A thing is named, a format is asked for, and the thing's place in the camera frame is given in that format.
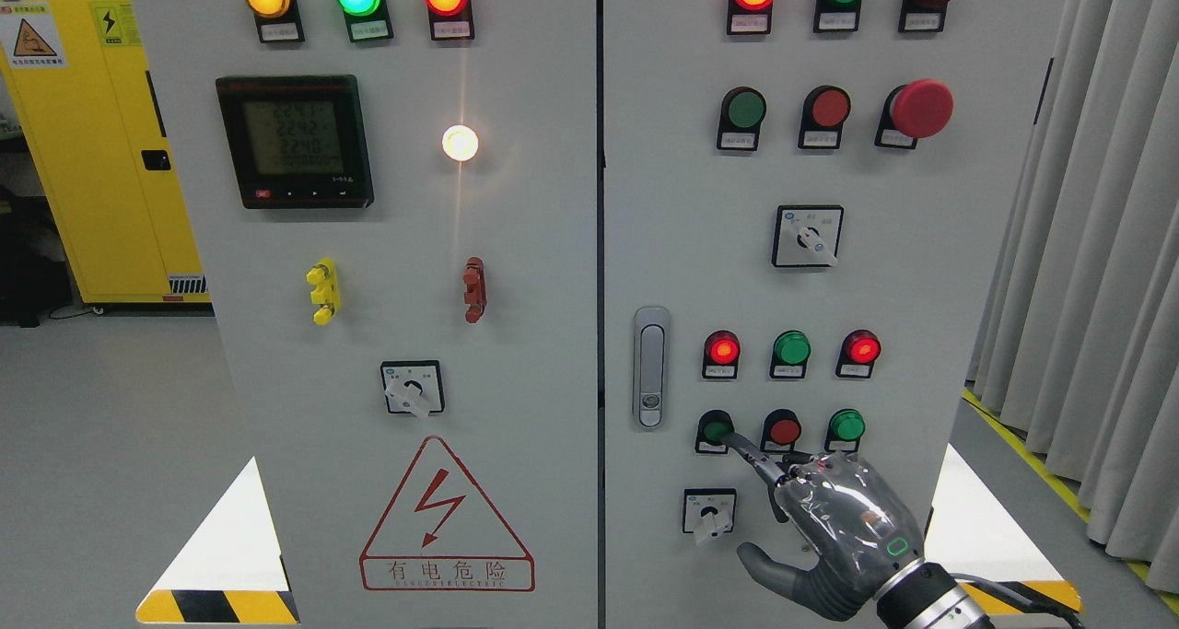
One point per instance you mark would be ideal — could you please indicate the green push button upper row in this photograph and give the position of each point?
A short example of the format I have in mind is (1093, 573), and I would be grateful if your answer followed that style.
(741, 114)

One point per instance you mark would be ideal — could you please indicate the yellow indicator lamp top left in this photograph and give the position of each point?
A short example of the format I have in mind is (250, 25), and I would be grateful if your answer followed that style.
(277, 21)

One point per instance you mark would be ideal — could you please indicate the red terminal connector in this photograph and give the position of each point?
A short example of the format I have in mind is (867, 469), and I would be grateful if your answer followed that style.
(475, 289)

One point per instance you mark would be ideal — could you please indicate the red indicator lamp middle left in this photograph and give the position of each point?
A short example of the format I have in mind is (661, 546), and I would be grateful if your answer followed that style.
(721, 356)

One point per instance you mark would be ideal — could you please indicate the lower left rotary selector switch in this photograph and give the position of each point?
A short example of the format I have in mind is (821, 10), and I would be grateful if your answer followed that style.
(708, 513)

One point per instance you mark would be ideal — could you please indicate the upper right rotary selector switch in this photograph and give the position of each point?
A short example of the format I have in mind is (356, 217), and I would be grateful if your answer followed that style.
(807, 236)

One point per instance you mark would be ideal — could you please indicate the red push button upper row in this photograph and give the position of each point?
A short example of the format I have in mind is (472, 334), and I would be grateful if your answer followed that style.
(823, 114)

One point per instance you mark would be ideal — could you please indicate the green start push button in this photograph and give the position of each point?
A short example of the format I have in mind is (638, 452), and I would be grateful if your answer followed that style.
(711, 430)

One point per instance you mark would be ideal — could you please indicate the red stop push button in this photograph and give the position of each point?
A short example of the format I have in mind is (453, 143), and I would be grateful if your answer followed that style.
(781, 430)

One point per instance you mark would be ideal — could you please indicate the red electrical hazard warning sticker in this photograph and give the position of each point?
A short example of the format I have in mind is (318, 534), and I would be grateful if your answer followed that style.
(441, 532)

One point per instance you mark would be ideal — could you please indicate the green push button lower right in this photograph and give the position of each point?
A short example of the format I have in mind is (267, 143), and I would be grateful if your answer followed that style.
(846, 428)

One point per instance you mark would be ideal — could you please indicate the red indicator lamp top left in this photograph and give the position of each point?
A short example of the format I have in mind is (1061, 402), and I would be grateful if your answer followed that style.
(450, 20)

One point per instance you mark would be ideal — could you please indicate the green indicator lamp middle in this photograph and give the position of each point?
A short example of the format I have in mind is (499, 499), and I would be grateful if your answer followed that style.
(790, 355)

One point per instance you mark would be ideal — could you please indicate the yellow terminal connector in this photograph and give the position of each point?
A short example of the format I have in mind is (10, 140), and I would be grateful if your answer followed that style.
(325, 292)

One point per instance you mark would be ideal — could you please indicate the silver black robot forearm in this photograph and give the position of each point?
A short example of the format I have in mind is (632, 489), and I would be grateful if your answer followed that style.
(924, 595)

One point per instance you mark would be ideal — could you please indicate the white glowing indicator lamp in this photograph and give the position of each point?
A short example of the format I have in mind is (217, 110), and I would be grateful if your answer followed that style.
(460, 143)

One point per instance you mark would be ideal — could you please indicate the yellow safety storage cabinet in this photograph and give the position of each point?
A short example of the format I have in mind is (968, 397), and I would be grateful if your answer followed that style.
(79, 76)

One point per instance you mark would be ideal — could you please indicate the red indicator lamp middle right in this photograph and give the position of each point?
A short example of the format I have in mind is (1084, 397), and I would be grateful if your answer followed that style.
(857, 355)

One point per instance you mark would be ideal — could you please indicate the red mushroom emergency stop button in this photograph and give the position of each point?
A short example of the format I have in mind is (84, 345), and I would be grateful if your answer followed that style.
(914, 111)

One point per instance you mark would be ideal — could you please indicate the grey electrical control cabinet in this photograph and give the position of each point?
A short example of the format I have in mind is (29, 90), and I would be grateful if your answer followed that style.
(597, 191)

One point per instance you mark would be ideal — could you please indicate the silver cabinet door handle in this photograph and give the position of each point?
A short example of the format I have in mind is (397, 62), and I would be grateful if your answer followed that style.
(651, 325)

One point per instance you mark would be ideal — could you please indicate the green indicator lamp top left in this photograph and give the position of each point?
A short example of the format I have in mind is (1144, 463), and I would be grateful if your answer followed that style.
(366, 20)

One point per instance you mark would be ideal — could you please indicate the black digital power meter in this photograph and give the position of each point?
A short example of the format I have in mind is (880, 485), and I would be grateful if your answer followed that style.
(296, 142)

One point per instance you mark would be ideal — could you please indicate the left panel rotary selector switch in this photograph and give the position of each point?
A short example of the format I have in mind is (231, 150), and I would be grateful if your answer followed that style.
(413, 387)

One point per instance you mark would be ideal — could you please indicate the grey pleated curtain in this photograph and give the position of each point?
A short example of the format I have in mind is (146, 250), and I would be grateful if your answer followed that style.
(1079, 344)

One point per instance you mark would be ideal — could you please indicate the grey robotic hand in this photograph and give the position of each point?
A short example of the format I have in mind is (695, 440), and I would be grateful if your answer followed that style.
(866, 538)

